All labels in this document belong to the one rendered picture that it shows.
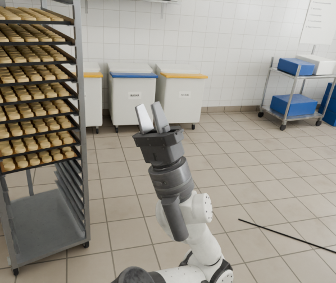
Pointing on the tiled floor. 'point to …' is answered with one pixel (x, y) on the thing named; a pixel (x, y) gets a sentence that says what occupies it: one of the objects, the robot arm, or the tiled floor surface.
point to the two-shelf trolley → (299, 93)
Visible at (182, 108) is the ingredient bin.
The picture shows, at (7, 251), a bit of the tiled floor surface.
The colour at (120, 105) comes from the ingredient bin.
